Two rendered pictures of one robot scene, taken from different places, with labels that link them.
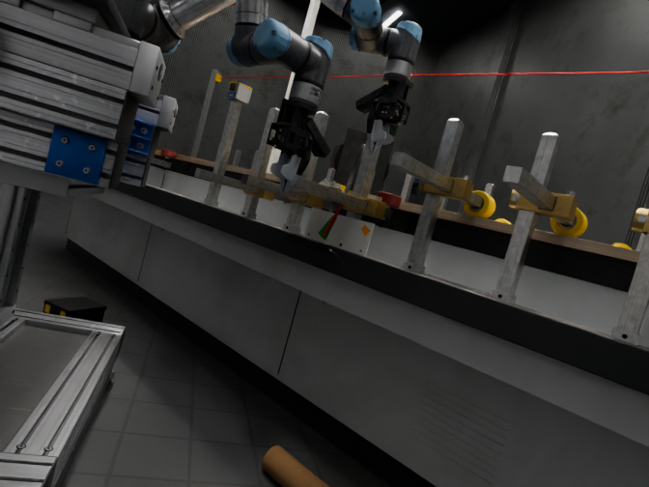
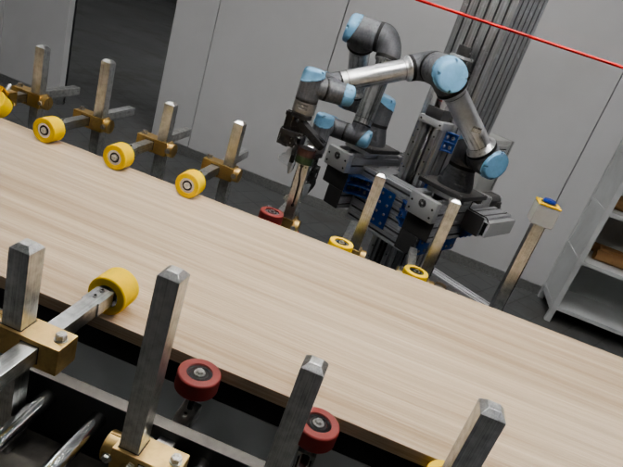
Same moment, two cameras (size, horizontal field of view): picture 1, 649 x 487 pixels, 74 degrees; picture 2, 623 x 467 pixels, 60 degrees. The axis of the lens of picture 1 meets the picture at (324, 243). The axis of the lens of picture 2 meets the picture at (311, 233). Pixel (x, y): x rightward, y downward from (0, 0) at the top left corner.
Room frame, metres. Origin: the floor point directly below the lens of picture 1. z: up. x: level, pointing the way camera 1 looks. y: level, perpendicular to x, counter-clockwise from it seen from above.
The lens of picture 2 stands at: (2.87, -0.97, 1.55)
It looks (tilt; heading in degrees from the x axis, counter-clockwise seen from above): 22 degrees down; 146
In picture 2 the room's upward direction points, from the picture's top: 19 degrees clockwise
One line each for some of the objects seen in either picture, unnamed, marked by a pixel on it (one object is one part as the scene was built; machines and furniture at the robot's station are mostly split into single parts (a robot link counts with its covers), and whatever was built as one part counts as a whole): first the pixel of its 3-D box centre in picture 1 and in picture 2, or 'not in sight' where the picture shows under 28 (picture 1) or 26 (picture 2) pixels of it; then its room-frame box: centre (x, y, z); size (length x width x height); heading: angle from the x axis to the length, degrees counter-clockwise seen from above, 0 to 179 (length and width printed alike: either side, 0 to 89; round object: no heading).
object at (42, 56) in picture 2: not in sight; (36, 111); (0.71, -0.83, 0.90); 0.04 x 0.04 x 0.48; 50
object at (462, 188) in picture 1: (444, 186); (222, 169); (1.18, -0.27, 0.95); 0.14 x 0.06 x 0.05; 50
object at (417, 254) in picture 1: (432, 205); (223, 186); (1.20, -0.26, 0.89); 0.04 x 0.04 x 0.48; 50
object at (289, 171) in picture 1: (288, 172); not in sight; (1.05, 0.13, 0.86); 0.06 x 0.03 x 0.09; 140
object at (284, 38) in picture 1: (277, 45); (332, 126); (1.00, 0.22, 1.12); 0.11 x 0.11 x 0.08; 46
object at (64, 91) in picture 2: not in sight; (46, 94); (0.61, -0.79, 0.95); 0.37 x 0.03 x 0.03; 140
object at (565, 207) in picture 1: (542, 203); (157, 145); (1.02, -0.46, 0.95); 0.14 x 0.06 x 0.05; 50
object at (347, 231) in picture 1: (336, 230); not in sight; (1.36, -0.03, 0.75); 0.26 x 0.01 x 0.10; 50
